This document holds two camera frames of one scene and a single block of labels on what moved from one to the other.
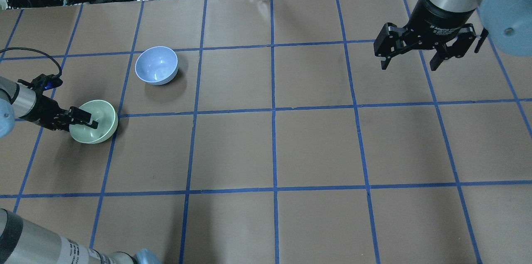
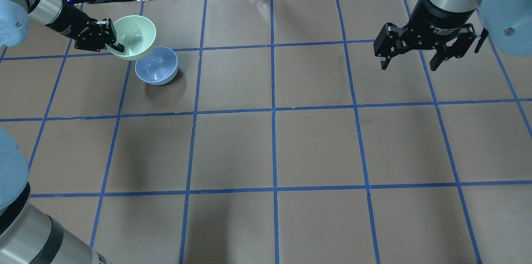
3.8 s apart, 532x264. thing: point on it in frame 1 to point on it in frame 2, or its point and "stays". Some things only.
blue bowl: x=157 y=65 stays
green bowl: x=104 y=113 to x=136 y=33
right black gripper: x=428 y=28 stays
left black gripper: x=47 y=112 to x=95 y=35
